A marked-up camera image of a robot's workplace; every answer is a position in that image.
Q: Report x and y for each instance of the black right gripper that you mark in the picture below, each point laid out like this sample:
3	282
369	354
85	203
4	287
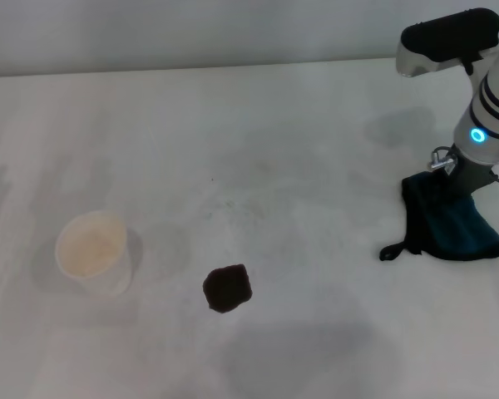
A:
470	174

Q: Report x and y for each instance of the blue rag with black loop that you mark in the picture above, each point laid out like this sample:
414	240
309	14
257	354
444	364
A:
449	232

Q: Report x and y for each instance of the white paper cup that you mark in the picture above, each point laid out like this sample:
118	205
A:
91	249

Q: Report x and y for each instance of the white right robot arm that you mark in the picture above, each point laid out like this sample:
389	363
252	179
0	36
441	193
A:
495	104

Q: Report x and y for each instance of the black water stain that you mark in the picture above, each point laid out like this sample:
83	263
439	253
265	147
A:
228	287

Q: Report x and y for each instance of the silver clamp plug connector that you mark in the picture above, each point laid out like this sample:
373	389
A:
441	160

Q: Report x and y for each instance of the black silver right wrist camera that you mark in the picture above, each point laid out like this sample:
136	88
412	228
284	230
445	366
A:
449	29

